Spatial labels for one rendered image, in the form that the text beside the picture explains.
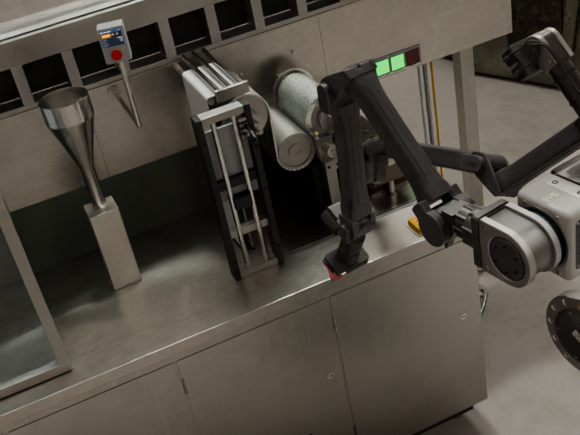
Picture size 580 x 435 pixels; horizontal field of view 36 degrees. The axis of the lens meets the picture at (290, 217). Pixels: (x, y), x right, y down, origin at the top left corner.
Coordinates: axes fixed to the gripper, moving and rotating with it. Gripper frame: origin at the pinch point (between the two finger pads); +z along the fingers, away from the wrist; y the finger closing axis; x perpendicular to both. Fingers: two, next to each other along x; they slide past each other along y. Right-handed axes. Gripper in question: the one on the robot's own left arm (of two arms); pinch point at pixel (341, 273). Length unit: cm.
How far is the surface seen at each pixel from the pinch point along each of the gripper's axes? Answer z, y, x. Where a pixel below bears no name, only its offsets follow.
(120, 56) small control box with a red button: -25, 24, -74
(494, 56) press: 181, -257, -139
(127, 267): 38, 38, -49
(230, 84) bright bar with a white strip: -9, -5, -64
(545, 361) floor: 100, -93, 36
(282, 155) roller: 12, -14, -46
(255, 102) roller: -5, -10, -57
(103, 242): 28, 42, -56
